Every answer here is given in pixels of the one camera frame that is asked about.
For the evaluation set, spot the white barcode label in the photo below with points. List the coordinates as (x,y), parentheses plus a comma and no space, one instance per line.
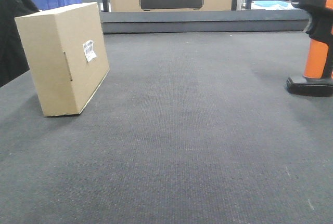
(89,52)

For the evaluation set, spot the small brown cardboard package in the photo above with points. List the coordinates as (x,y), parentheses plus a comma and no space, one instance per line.
(53,44)

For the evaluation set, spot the black jacket on chair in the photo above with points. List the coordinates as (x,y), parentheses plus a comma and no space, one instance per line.
(13,59)

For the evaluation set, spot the light blue cloth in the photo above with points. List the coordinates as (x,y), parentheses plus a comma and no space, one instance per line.
(271,5)

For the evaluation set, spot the orange black barcode scanner gun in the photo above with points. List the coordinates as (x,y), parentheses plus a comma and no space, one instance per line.
(317,77)

